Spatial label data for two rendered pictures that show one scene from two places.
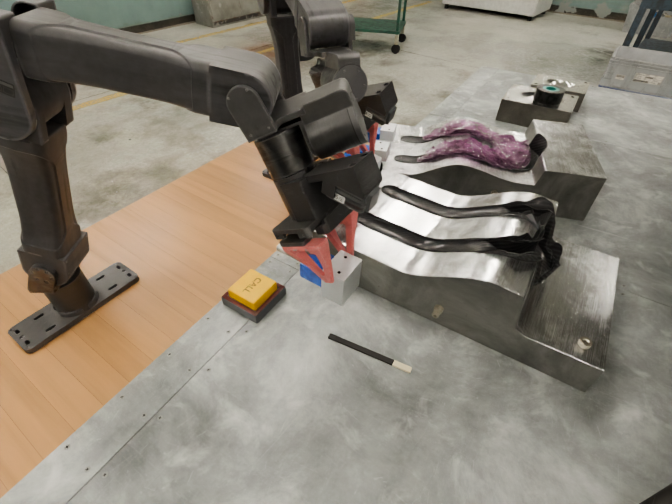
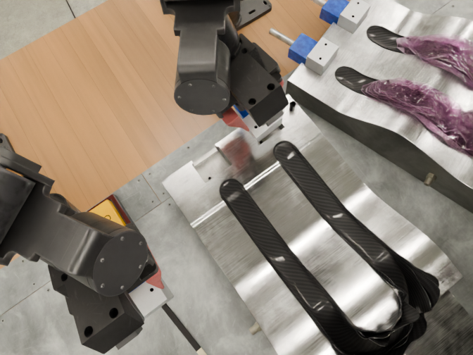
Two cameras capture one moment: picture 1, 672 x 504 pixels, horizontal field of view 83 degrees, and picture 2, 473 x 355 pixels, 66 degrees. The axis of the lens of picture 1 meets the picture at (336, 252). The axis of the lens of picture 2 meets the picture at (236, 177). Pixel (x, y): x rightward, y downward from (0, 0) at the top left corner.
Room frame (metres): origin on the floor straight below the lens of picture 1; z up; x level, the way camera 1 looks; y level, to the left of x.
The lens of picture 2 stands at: (0.44, -0.13, 1.45)
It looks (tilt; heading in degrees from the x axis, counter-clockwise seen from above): 74 degrees down; 30
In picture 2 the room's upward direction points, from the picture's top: 9 degrees counter-clockwise
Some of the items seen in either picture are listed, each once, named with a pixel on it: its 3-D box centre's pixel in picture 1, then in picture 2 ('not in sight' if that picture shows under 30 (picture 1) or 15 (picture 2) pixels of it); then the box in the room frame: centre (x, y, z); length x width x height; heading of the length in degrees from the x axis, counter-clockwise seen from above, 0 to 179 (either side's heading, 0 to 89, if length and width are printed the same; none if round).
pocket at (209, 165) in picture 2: not in sight; (212, 166); (0.59, 0.00, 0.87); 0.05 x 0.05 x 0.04; 57
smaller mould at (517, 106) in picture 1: (536, 108); not in sight; (1.20, -0.64, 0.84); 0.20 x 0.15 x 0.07; 57
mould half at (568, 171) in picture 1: (473, 155); (447, 99); (0.85, -0.34, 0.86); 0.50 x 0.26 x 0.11; 74
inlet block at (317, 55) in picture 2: (361, 153); (298, 47); (0.87, -0.06, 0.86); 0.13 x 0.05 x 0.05; 74
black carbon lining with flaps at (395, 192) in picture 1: (458, 217); (325, 246); (0.52, -0.21, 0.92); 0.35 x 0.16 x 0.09; 57
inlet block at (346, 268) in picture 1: (313, 264); (130, 269); (0.40, 0.03, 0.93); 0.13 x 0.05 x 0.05; 58
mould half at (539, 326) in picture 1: (458, 245); (321, 262); (0.51, -0.22, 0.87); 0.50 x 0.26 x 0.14; 57
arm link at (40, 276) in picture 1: (56, 261); not in sight; (0.43, 0.44, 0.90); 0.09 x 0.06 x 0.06; 179
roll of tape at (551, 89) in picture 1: (548, 94); not in sight; (1.17, -0.65, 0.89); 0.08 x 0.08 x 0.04
